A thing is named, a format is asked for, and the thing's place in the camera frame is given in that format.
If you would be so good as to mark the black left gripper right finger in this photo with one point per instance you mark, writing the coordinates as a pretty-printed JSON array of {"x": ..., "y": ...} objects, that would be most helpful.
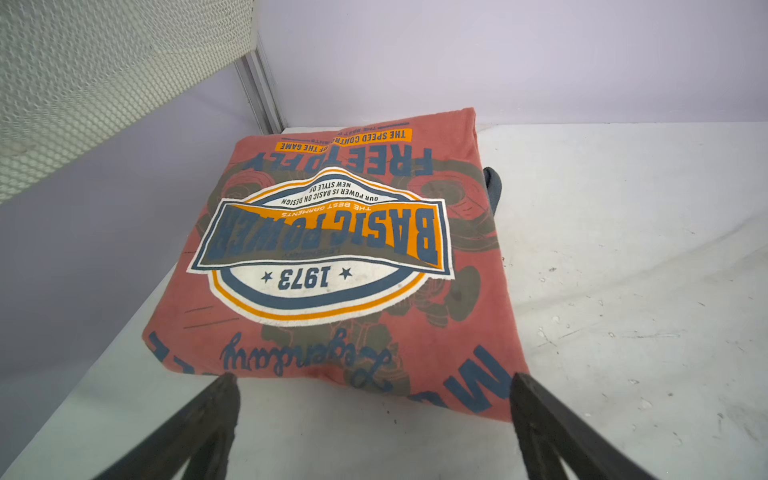
[{"x": 552, "y": 438}]

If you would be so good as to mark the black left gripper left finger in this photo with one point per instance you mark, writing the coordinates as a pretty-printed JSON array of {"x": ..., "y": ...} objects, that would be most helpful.
[{"x": 196, "y": 441}]

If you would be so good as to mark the folded red graphic tank top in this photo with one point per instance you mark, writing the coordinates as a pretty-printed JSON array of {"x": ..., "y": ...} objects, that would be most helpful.
[{"x": 366, "y": 257}]

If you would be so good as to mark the white mesh wall shelf upper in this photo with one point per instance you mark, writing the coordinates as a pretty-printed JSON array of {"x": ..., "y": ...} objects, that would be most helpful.
[{"x": 76, "y": 73}]

